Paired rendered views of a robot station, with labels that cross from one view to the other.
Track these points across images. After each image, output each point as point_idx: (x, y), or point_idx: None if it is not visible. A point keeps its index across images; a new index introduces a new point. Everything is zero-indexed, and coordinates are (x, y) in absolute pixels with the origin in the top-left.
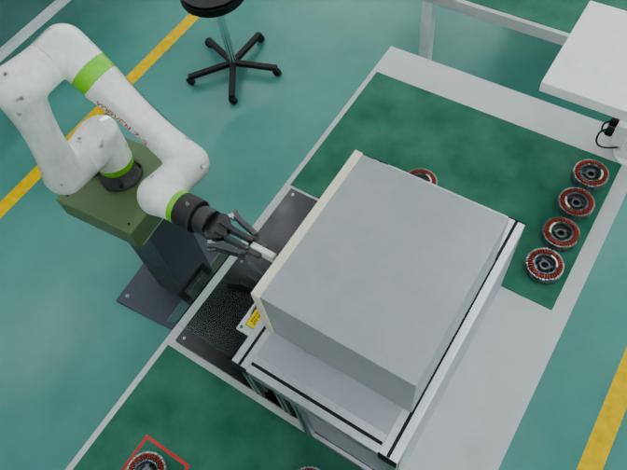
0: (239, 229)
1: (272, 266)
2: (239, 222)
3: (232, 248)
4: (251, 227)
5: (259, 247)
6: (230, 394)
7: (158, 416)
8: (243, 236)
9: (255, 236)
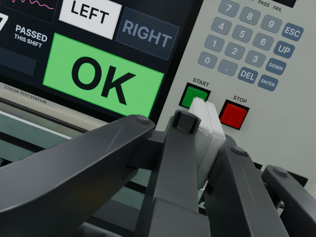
0: (161, 176)
1: None
2: (60, 207)
3: (306, 205)
4: (110, 126)
5: (206, 116)
6: None
7: None
8: (192, 157)
9: (154, 134)
